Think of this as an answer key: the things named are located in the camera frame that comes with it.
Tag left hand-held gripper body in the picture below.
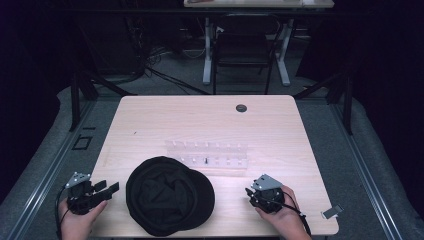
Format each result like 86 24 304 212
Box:
64 171 103 216

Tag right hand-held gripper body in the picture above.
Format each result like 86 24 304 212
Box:
250 173 286 215

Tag black cap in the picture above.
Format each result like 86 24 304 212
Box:
125 155 216 238

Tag person's left hand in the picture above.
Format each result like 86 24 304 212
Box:
58 199 109 240

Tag person's right hand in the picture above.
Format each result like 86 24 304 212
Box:
254 185 313 240

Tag clear acrylic peg rack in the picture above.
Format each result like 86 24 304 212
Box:
164 139 250 170

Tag small grey metal clip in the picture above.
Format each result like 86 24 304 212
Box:
321 203 344 220

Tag black metal stand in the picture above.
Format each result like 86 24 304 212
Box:
292 71 355 136
67 70 138 133

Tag black chair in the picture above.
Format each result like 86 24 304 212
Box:
211 13 284 96

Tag white-legged desk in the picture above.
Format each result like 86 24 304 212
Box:
182 0 336 87

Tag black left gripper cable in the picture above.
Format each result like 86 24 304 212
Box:
54 185 72 240

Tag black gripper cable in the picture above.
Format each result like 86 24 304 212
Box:
259 190 313 238
54 185 72 240

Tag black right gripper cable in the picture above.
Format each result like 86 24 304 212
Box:
259 190 313 238

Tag black floor cables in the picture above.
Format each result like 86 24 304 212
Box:
142 44 212 97

